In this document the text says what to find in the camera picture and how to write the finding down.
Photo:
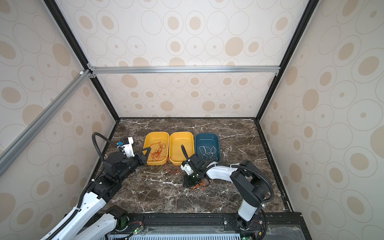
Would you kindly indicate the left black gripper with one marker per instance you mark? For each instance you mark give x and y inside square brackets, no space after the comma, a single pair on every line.
[142,158]

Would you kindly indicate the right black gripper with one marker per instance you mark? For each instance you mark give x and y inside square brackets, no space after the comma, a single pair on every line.
[187,184]

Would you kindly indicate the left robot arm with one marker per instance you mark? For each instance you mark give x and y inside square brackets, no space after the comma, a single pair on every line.
[93,198]

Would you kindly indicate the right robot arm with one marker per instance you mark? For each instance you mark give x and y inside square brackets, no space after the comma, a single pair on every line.
[253,186]

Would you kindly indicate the left yellow plastic tray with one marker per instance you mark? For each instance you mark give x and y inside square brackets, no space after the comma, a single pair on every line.
[159,144]

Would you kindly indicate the yellow plastic tray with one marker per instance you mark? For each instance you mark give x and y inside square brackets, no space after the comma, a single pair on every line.
[177,140]
[159,144]

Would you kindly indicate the teal plastic tray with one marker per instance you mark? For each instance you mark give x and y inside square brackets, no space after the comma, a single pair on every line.
[207,146]

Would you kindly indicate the middle yellow plastic tray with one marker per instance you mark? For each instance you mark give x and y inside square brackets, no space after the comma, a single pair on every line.
[177,140]

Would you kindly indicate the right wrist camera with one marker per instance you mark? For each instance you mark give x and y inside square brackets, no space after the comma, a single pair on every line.
[186,168]

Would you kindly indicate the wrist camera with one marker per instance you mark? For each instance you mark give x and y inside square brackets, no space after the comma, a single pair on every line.
[126,147]
[186,168]

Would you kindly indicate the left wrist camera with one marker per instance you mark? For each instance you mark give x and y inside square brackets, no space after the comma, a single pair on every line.
[126,147]

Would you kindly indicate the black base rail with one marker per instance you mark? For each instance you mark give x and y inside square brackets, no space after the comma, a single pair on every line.
[264,226]

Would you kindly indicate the back aluminium rail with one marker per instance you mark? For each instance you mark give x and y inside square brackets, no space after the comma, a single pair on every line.
[186,69]

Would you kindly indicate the aluminium rail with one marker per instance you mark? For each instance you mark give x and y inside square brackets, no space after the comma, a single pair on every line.
[24,139]
[186,69]

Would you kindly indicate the left black corner post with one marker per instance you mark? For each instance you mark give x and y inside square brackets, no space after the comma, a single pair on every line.
[74,44]

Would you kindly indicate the black corner post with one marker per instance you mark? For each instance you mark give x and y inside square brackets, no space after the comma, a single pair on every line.
[74,44]
[302,25]

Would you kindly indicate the left aluminium rail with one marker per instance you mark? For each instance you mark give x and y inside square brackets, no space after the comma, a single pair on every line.
[24,139]

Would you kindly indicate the right black corner post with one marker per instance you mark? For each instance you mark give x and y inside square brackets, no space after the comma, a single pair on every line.
[302,25]

